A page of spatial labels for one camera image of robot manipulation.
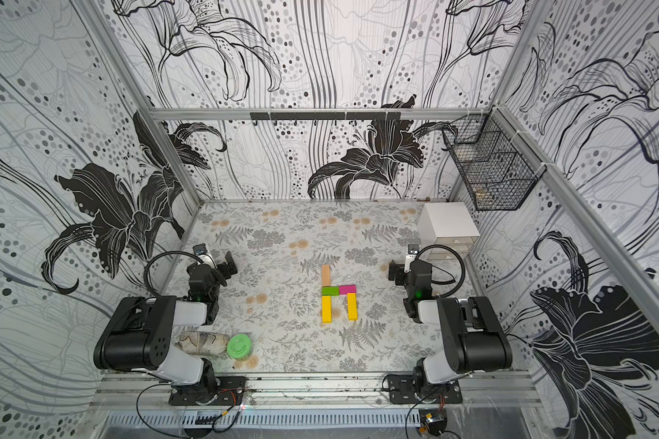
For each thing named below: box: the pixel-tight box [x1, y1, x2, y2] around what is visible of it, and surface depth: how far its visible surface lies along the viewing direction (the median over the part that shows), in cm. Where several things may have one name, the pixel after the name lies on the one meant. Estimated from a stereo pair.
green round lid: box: [226, 333, 252, 360], surface depth 78 cm
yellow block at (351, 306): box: [345, 292, 359, 322], surface depth 90 cm
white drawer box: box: [417, 202, 481, 260], surface depth 95 cm
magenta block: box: [338, 284, 357, 295], surface depth 95 cm
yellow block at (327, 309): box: [321, 295, 333, 324], surface depth 90 cm
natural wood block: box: [321, 264, 331, 288], surface depth 97 cm
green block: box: [321, 286, 340, 297], surface depth 94 cm
